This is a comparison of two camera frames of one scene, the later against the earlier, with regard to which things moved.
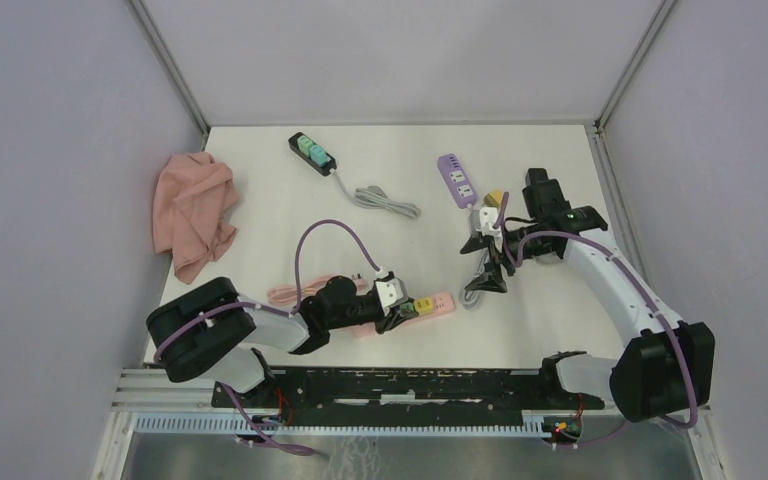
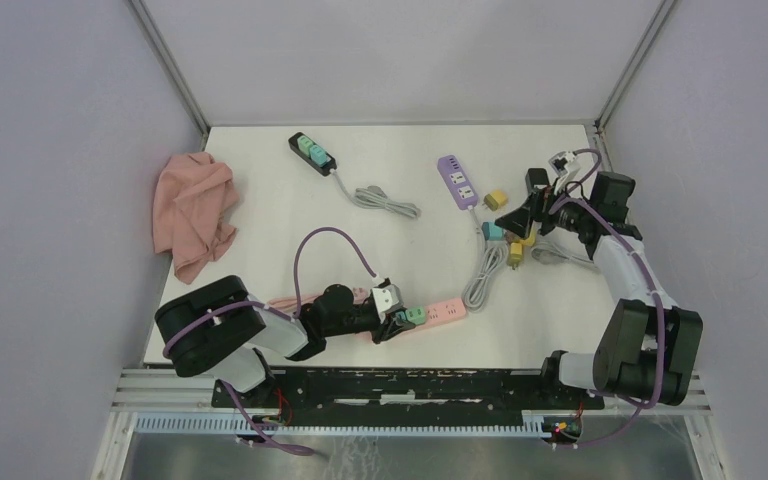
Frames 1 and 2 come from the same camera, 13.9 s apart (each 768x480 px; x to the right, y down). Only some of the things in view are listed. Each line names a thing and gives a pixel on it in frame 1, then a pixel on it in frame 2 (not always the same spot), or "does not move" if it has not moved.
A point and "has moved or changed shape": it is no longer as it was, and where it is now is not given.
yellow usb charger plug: (494, 198) does not move
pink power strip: (442, 303) has moved or changed shape
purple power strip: (457, 180) does not move
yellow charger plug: (424, 306) has moved or changed shape
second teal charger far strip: (319, 155) does not move
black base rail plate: (504, 388) does not move
